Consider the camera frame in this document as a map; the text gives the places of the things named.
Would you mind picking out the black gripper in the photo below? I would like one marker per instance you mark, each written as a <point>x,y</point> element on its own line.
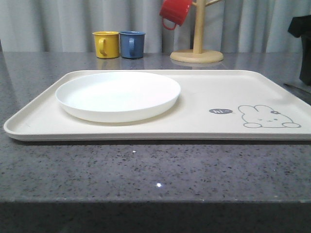
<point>297,27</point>

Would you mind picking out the silver metal fork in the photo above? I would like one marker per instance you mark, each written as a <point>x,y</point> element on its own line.
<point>297,89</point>

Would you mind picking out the white round plate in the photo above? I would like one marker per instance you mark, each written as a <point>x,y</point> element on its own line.
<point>119,96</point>

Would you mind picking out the grey pleated curtain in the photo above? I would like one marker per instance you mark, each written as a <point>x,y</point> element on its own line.
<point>68,25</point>

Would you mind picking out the cream rabbit print tray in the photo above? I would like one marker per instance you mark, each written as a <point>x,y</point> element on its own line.
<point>213,105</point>

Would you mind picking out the wooden mug tree stand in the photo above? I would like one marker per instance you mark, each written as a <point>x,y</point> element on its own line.
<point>198,54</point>

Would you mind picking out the red enamel mug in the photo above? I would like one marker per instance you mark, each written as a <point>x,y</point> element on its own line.
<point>174,11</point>

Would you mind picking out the blue enamel mug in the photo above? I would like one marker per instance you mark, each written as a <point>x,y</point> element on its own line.
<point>132,44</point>

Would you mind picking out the yellow enamel mug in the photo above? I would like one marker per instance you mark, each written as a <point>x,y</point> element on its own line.
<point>106,44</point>

